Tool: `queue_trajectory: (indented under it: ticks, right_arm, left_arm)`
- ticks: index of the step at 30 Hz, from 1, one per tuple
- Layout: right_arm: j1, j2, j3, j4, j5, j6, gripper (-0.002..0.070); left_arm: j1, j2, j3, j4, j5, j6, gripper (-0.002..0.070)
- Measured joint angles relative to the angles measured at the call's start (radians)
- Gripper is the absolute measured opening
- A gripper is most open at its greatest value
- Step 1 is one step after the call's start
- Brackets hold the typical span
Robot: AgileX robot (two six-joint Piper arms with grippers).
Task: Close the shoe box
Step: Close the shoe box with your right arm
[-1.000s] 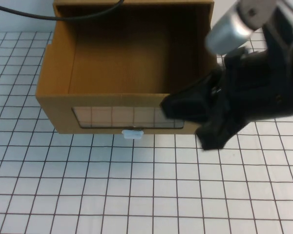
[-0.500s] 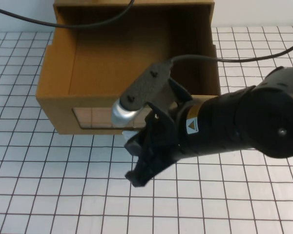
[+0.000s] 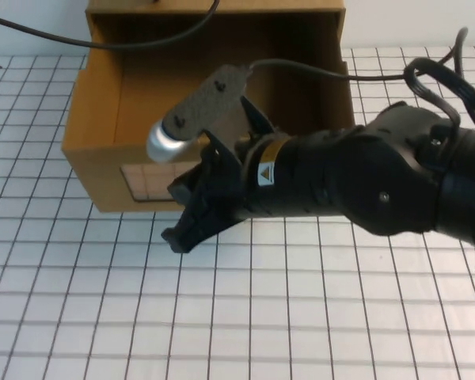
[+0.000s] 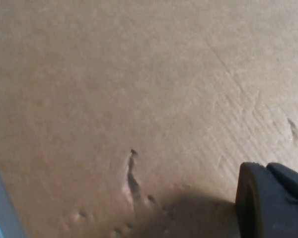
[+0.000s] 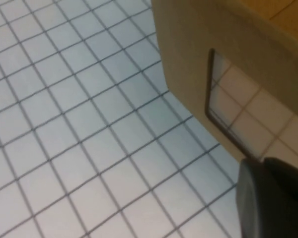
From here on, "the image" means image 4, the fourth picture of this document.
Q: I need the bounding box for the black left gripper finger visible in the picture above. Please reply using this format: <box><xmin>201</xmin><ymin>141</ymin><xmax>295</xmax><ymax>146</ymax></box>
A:
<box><xmin>234</xmin><ymin>161</ymin><xmax>298</xmax><ymax>238</ymax></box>

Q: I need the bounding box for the brown cardboard drawer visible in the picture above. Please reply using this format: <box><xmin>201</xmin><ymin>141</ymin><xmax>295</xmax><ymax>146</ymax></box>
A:
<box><xmin>0</xmin><ymin>0</ymin><xmax>298</xmax><ymax>238</ymax></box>

